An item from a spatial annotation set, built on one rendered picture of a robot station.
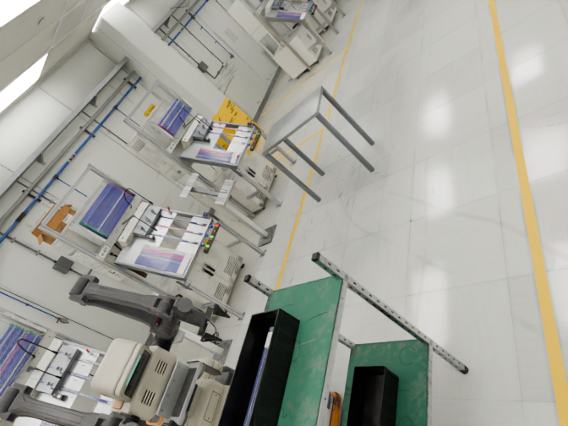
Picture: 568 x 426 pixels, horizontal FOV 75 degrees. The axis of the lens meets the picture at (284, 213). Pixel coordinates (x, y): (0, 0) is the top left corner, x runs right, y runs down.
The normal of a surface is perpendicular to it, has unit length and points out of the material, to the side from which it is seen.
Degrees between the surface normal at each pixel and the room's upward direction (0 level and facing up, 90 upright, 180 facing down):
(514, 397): 0
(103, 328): 90
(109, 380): 42
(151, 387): 98
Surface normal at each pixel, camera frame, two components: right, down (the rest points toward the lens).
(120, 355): -0.07, -0.64
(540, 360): -0.71, -0.56
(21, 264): 0.66, -0.31
